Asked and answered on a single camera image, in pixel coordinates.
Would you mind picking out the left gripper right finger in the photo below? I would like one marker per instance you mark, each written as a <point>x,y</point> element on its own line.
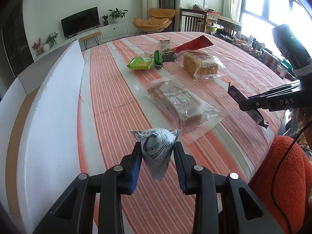
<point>224,204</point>

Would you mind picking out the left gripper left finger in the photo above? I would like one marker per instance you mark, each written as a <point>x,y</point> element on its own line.
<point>73,212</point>

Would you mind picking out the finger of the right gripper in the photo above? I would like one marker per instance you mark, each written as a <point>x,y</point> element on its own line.
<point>275,88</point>
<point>256,102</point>

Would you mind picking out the dark brown chocolate bar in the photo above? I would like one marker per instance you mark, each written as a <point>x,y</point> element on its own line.
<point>241,99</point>

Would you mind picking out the grey white snack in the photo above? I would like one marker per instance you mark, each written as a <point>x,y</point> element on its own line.
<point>157,145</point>

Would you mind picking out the green sausage stick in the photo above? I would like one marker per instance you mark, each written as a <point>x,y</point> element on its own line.
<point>158,61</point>

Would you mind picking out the long gummy candy packet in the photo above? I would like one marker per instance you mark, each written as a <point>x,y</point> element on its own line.
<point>166,51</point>

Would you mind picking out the person's right hand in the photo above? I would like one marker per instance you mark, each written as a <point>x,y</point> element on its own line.
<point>302,117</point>

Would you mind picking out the orange fuzzy cushion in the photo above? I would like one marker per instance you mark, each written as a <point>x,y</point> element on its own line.
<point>287,199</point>

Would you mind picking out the bagged bread loaf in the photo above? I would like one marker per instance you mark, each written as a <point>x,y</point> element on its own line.
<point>201,65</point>

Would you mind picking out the striped orange white tablecloth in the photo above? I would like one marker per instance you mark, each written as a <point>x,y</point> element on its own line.
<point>112,104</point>

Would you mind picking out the clear bag brown biscuits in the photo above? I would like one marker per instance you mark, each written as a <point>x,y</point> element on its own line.
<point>192,114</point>

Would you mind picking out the cluttered wooden side table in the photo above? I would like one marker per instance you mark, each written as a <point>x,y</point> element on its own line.
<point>230,31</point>

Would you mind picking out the red snack packet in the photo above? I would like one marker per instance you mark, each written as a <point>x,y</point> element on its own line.
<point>195,44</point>

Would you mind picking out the white foam board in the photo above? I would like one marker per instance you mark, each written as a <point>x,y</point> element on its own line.
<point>39,145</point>

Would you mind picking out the wooden slatted chair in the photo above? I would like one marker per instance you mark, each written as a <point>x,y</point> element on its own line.
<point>192,20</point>

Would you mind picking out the green snack packet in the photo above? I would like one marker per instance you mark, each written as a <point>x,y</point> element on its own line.
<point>139,63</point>

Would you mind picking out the orange lounge chair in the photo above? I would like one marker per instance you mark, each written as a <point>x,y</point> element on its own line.
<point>158,21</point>

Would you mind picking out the small wooden bench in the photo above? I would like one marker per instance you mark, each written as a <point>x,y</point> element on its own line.
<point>90,36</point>

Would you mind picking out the white tv cabinet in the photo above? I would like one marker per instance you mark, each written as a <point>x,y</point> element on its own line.
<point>109,33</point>

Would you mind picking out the red flower plant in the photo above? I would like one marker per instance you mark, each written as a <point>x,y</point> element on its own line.
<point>37,46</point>

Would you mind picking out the white vase green plant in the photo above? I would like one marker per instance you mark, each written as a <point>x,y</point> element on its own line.
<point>50,41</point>

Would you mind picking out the large potted green plant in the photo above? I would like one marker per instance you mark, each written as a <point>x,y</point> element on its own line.
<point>118,15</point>

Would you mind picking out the small potted plant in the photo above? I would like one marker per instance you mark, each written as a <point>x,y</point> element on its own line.
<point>105,20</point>

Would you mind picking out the black flat television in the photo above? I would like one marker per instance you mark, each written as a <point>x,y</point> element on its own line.
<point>80,21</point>

